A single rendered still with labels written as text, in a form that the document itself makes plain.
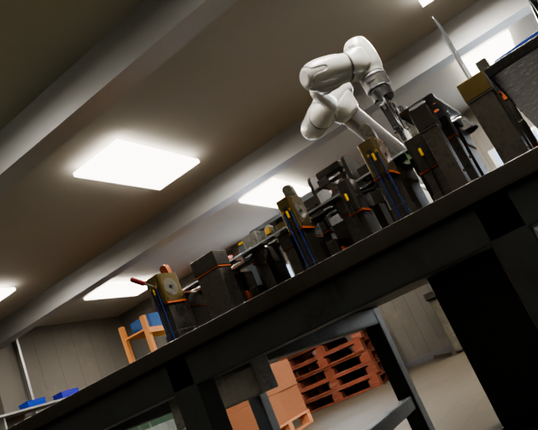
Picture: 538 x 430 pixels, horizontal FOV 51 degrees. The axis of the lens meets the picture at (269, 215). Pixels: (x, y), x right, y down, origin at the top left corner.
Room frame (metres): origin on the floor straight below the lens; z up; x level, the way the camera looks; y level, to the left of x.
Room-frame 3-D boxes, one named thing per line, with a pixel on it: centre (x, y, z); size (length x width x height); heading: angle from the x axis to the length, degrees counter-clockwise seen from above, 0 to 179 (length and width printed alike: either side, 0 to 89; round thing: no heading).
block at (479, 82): (1.52, -0.69, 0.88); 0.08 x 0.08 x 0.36; 60
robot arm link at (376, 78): (1.77, -0.52, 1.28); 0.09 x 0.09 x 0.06
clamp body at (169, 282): (2.11, 0.50, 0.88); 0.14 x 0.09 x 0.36; 150
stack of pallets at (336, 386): (8.58, -0.07, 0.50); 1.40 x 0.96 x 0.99; 65
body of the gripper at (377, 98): (1.77, -0.52, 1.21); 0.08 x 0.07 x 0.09; 151
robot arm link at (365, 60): (1.77, -0.51, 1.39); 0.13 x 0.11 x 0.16; 109
